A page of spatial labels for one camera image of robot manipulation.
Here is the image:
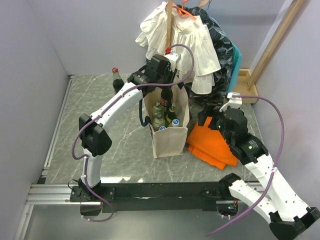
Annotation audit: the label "dark green glass bottle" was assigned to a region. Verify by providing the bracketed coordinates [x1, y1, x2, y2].
[165, 105, 177, 126]

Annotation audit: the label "front clear chang bottle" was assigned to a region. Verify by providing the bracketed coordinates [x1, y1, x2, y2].
[152, 113, 166, 132]

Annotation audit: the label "dark shark print garment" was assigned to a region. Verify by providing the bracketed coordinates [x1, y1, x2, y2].
[173, 6, 233, 108]

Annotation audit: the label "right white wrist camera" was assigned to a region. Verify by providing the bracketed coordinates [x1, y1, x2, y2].
[219, 92, 242, 112]

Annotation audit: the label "wooden clothes hanger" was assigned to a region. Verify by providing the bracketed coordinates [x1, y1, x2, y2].
[197, 0, 210, 8]

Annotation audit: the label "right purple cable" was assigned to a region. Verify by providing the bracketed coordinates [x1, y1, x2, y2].
[204, 93, 286, 237]

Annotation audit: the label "coca-cola glass bottle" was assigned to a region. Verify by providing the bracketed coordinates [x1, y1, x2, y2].
[112, 67, 124, 94]
[160, 87, 173, 116]

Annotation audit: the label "folded orange cloth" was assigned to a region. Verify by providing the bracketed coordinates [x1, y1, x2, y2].
[186, 117, 238, 170]

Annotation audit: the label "beige canvas tote bag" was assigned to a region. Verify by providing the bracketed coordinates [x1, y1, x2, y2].
[148, 85, 190, 159]

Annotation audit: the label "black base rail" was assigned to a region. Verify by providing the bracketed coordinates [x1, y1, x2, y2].
[69, 182, 235, 216]

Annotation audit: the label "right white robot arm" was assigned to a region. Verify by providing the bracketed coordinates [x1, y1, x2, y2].
[197, 105, 320, 240]

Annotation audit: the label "white pleated garment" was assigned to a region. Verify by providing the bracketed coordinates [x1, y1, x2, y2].
[135, 1, 221, 95]

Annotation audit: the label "right blue-cap plastic bottle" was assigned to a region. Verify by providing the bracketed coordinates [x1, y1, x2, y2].
[169, 118, 180, 128]

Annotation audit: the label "teal blue garment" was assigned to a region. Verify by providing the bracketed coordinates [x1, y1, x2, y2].
[227, 43, 242, 93]

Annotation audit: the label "wooden clothes rack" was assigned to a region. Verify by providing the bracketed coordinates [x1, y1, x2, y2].
[163, 0, 311, 105]

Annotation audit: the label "orange clothes hanger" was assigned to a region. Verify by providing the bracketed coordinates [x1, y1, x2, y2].
[172, 0, 196, 20]

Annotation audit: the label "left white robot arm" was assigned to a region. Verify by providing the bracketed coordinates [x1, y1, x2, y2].
[78, 52, 180, 201]

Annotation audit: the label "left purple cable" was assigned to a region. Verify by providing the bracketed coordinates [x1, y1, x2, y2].
[71, 43, 195, 223]

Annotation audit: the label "purple cable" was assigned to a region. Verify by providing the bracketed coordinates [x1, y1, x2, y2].
[204, 93, 286, 237]
[71, 43, 195, 223]

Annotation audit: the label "rear clear chang bottle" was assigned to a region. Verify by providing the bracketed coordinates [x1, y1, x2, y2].
[152, 101, 165, 120]

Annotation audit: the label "clear chang bottle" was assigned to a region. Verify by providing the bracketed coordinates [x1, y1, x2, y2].
[152, 101, 165, 120]
[152, 113, 166, 132]

